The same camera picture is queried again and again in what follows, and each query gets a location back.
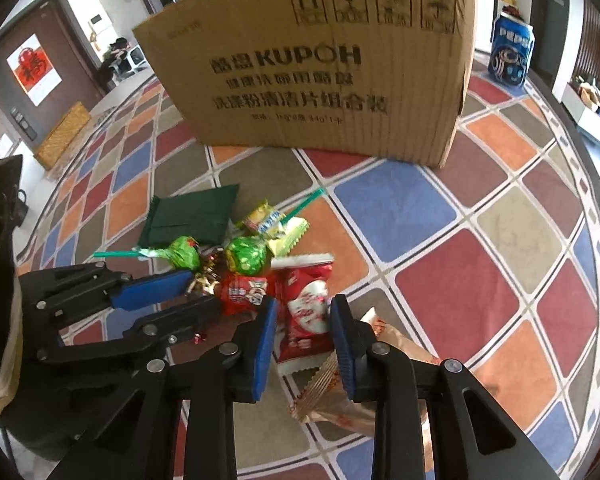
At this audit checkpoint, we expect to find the teal stick lollipop upper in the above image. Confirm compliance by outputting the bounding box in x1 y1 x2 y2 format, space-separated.
280 188 326 226

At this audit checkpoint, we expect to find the green lollipop with teal stick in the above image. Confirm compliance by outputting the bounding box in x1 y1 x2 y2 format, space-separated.
93 236 201 271

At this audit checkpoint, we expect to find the red white snack packet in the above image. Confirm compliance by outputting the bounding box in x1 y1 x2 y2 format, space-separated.
271 252 335 376

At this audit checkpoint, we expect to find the gold red foil candy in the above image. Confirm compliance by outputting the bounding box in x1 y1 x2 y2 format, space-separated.
186 252 224 298

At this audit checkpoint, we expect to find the woven yellow box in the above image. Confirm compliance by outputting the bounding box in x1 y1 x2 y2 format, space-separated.
34 102 91 171

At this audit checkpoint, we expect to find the brown cardboard box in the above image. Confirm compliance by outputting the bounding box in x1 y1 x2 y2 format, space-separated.
134 0 476 167

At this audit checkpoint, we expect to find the small red cartoon snack packet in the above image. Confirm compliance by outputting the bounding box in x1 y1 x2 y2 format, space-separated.
219 273 268 316

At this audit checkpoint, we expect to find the tan paper snack bag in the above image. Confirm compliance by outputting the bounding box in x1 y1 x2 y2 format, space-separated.
289 306 441 438

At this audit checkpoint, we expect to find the round green wrapped candy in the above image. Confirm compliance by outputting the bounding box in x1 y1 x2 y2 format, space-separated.
225 236 268 276

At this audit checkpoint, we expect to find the red fu character poster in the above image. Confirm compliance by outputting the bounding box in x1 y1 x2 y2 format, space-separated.
6 34 62 106

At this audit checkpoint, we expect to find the blue Pepsi can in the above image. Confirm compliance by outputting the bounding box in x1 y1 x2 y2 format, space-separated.
488 11 535 88

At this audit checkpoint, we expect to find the white low tv cabinet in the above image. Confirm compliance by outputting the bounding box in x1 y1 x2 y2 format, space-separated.
562 81 600 145

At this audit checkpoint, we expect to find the colourful checkered table mat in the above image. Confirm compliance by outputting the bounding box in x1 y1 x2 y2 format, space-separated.
18 62 600 479

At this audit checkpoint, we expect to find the yellow green candy packet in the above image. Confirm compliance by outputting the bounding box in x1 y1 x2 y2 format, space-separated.
238 200 310 257

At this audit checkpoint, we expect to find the dark green snack pouch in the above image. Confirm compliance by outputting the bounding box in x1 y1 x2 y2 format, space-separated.
137 184 239 248

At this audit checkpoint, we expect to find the brown entrance door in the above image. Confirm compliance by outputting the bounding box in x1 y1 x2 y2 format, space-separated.
0 0 107 151

